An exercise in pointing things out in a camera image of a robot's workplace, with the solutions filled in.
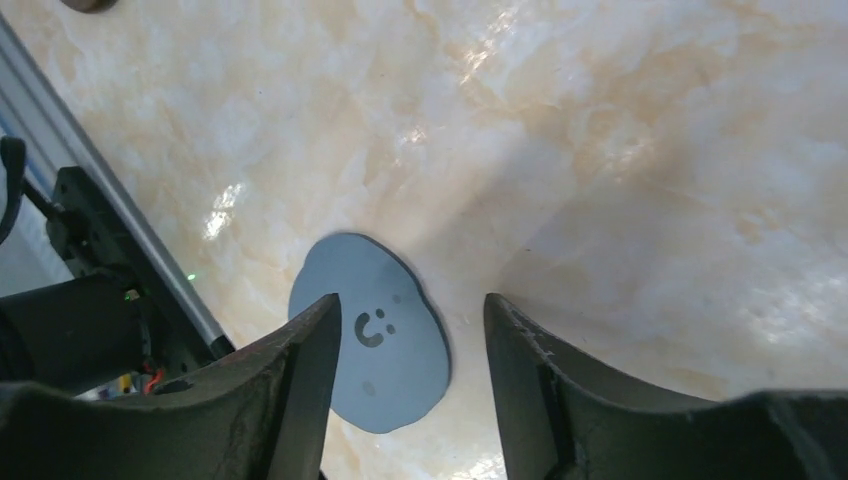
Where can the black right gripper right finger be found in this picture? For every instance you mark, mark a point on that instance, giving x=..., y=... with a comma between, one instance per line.
x=563, y=414

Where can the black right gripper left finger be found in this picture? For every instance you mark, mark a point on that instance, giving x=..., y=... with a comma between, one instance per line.
x=259, y=413

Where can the grey smiley silicone coaster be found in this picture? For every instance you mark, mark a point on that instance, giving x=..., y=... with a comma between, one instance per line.
x=394, y=363

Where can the walnut grooved round coaster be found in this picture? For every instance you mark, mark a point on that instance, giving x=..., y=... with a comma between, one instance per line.
x=89, y=6

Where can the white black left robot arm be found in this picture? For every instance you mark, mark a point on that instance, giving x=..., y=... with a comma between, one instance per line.
x=115, y=315

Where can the aluminium frame rail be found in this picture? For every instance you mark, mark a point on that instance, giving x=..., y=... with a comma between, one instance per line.
x=32, y=111

